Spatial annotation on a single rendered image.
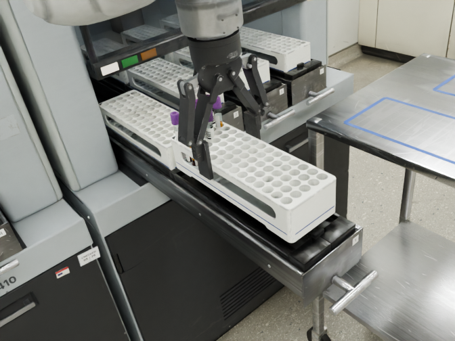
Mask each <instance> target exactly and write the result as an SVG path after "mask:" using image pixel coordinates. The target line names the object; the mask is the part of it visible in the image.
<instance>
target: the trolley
mask: <svg viewBox="0 0 455 341"><path fill-rule="evenodd" d="M306 127H307V129H308V144H309V164H311V165H313V166H315V167H317V168H319V169H321V170H324V135H325V136H327V137H330V138H332V139H335V140H337V141H340V142H342V143H345V144H347V145H350V146H352V147H355V148H357V149H359V150H362V151H364V152H367V153H369V154H372V155H374V156H377V157H379V158H382V159H383V160H386V161H389V162H392V163H394V164H396V165H399V166H401V167H404V168H405V169H406V170H405V176H404V186H403V192H402V202H401V208H400V214H399V225H397V226H396V227H395V228H394V229H392V230H391V231H390V232H389V233H388V234H387V235H386V236H385V237H383V238H382V239H381V240H380V241H379V242H377V243H376V244H375V245H374V246H373V247H371V249H369V250H368V251H367V252H366V253H365V254H363V255H362V259H361V260H360V261H359V262H358V263H357V264H355V265H354V266H353V267H352V268H350V270H348V272H346V273H345V274H344V275H343V276H341V278H342V279H344V280H345V281H347V282H348V283H350V284H351V285H353V286H354V285H355V284H356V283H357V282H358V281H359V280H361V279H362V278H363V277H364V276H365V275H366V274H368V273H369V272H370V271H371V270H374V271H376V272H377V273H378V278H377V279H376V280H374V281H373V282H372V283H371V284H370V285H369V286H368V287H367V288H366V289H365V290H364V291H363V292H362V293H361V294H359V295H358V296H357V297H356V298H355V299H354V300H353V301H351V302H350V303H349V304H348V305H347V306H346V307H345V308H344V309H343V310H342V311H344V312H345V313H347V314H348V315H349V316H351V317H352V318H354V319H355V320H356V321H358V322H359V323H361V324H362V325H363V326H364V327H366V328H368V329H369V330H370V331H371V332H373V333H374V334H376V335H377V336H378V337H380V338H382V339H383V340H384V341H455V242H452V241H450V240H448V239H446V238H444V237H442V236H440V235H438V234H436V233H434V232H432V231H430V230H428V229H426V228H424V227H422V226H420V225H417V224H416V223H413V222H412V221H410V213H411V208H412V199H413V193H414V184H415V179H416V173H418V174H421V175H423V176H426V177H428V178H430V179H433V180H436V181H439V182H440V183H443V184H445V185H448V186H450V187H453V188H455V59H451V58H445V57H441V56H438V55H431V54H428V53H423V54H421V55H419V56H418V57H416V58H414V59H413V60H411V61H409V62H407V63H406V64H404V65H402V66H400V67H399V68H397V69H395V70H393V71H392V72H390V73H388V74H386V75H384V76H383V77H381V78H379V79H378V80H376V81H374V82H373V83H370V84H369V85H367V86H365V87H364V88H362V89H360V90H359V91H356V92H355V93H353V94H351V95H350V96H348V97H346V98H345V99H342V100H341V101H339V102H337V103H336V104H334V105H333V106H331V107H329V108H327V109H325V110H324V111H322V112H320V113H319V114H316V115H315V116H313V117H311V118H310V119H308V120H306ZM345 293H346V292H345V291H343V290H342V289H340V288H339V287H337V286H336V285H334V284H332V285H331V286H330V287H329V288H327V289H326V290H325V291H324V292H322V293H321V294H320V295H319V296H318V297H317V298H316V299H315V300H313V301H312V309H313V327H311V328H310V329H309V330H308V331H307V339H308V341H331V339H330V338H329V337H328V335H327V327H326V326H324V298H325V299H327V300H329V301H330V302H331V303H333V304H334V303H335V302H336V301H337V300H338V299H339V298H340V297H341V296H343V295H344V294H345Z"/></svg>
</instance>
